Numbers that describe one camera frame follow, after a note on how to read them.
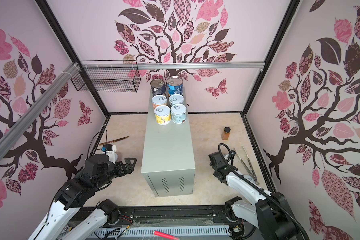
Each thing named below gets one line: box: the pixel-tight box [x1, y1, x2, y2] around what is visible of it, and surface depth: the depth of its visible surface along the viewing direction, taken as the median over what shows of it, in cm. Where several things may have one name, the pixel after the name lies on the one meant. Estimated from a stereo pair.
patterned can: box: [169, 94, 184, 107], surface depth 73 cm
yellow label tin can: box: [154, 105, 171, 126], surface depth 68 cm
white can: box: [170, 103, 187, 124], surface depth 68 cm
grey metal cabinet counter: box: [141, 87, 196, 198], surface depth 62 cm
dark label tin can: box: [150, 78, 166, 96], surface depth 74 cm
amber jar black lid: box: [222, 126, 231, 140], surface depth 100 cm
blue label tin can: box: [166, 76, 184, 97], surface depth 74 cm
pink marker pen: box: [154, 230, 181, 240], surface depth 70 cm
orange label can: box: [151, 94, 168, 109], surface depth 73 cm
